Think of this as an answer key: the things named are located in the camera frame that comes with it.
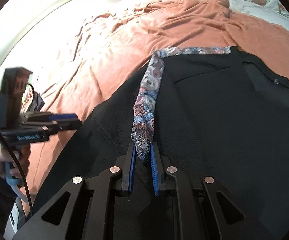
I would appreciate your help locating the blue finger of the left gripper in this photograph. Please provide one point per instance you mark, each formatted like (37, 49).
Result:
(67, 125)
(62, 116)

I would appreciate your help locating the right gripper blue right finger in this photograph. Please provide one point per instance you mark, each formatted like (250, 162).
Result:
(157, 170)

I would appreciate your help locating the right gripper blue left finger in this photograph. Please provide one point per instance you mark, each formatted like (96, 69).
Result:
(128, 170)

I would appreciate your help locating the black garment with patterned trim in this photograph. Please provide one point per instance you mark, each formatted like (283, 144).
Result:
(225, 116)

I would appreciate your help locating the person's left hand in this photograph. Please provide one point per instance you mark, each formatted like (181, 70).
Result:
(23, 158)

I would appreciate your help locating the orange-brown bed blanket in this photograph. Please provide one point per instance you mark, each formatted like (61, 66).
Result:
(105, 49)

